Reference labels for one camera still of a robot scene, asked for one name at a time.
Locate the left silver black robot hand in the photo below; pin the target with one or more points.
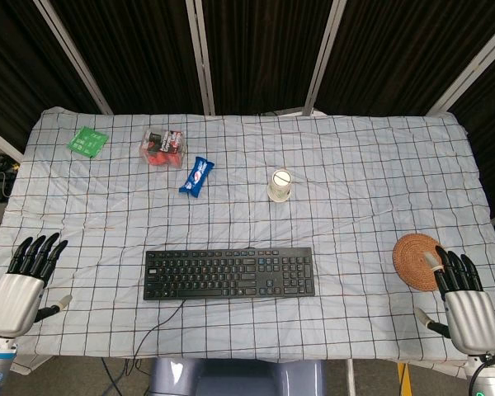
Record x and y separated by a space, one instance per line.
12 297

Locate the black computer keyboard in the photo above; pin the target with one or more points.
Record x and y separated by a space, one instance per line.
229 273

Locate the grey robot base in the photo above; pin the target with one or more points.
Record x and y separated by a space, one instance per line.
235 377

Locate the blue pepsi snack packet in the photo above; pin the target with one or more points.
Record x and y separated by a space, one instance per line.
197 175

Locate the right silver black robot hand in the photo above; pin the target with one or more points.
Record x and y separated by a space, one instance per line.
470 313

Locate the clear box with red items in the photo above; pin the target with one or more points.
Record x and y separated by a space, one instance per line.
163 147

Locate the blue checked tablecloth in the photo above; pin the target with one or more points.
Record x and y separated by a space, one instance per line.
247 198

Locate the white paper cup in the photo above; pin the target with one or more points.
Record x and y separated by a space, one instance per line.
280 185

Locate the round woven rattan coaster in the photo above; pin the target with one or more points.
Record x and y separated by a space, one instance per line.
416 262

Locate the black folding screen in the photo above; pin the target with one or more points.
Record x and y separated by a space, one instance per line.
247 53

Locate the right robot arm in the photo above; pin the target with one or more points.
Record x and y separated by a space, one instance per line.
488 373

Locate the green flat packet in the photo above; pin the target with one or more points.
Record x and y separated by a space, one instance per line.
87 141

